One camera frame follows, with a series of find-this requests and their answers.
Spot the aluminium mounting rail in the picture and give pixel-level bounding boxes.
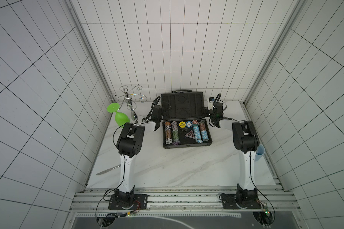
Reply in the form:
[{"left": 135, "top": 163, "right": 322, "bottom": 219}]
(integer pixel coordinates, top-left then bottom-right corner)
[{"left": 70, "top": 186, "right": 300, "bottom": 216}]

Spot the triangular red card piece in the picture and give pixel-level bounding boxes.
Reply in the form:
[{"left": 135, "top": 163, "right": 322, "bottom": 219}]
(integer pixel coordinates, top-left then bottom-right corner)
[{"left": 185, "top": 130, "right": 195, "bottom": 139}]

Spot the light blue mug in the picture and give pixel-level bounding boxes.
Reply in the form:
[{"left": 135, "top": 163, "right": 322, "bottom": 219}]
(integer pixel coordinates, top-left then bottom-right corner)
[{"left": 255, "top": 144, "right": 266, "bottom": 162}]

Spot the yellow dealer button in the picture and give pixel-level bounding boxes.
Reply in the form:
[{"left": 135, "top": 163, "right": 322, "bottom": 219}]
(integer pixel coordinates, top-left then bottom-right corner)
[{"left": 179, "top": 121, "right": 186, "bottom": 128}]

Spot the black poker set case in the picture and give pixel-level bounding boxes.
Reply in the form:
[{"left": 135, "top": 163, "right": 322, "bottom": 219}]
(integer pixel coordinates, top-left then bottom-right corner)
[{"left": 161, "top": 90, "right": 213, "bottom": 149}]

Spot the blue white chip stack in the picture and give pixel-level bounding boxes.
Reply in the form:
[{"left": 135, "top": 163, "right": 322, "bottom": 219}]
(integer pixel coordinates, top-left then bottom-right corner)
[{"left": 193, "top": 123, "right": 203, "bottom": 144}]

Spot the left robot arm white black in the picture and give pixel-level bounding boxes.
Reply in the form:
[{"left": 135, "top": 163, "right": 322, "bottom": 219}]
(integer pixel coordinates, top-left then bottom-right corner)
[{"left": 114, "top": 96, "right": 164, "bottom": 206}]

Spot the blue white dealer button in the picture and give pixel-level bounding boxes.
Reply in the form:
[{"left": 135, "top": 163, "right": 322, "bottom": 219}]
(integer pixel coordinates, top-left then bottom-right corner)
[{"left": 186, "top": 121, "right": 193, "bottom": 128}]

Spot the green plastic wine glass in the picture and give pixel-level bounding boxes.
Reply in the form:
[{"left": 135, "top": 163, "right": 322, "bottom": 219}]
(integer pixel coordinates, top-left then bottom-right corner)
[{"left": 107, "top": 103, "right": 130, "bottom": 127}]

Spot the chrome glass holder stand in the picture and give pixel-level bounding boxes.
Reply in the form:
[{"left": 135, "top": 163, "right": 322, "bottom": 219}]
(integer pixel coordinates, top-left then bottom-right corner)
[{"left": 107, "top": 85, "right": 147, "bottom": 123}]

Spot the red white chip stack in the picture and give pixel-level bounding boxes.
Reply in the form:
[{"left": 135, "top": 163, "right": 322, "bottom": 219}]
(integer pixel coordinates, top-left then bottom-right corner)
[{"left": 164, "top": 122, "right": 173, "bottom": 145}]

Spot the silver table knife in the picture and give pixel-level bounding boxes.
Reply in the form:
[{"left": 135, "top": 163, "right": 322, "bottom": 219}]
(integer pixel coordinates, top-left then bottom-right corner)
[{"left": 96, "top": 164, "right": 121, "bottom": 176}]

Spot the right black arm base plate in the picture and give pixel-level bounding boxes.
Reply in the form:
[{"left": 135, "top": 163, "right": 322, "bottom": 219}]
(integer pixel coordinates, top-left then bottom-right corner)
[{"left": 219, "top": 193, "right": 262, "bottom": 210}]

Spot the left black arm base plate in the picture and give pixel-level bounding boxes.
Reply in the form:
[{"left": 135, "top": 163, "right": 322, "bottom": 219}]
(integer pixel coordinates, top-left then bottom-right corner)
[{"left": 108, "top": 194, "right": 148, "bottom": 210}]

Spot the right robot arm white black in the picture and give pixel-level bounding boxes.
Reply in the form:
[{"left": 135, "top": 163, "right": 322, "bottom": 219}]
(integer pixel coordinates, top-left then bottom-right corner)
[{"left": 207, "top": 94, "right": 260, "bottom": 208}]

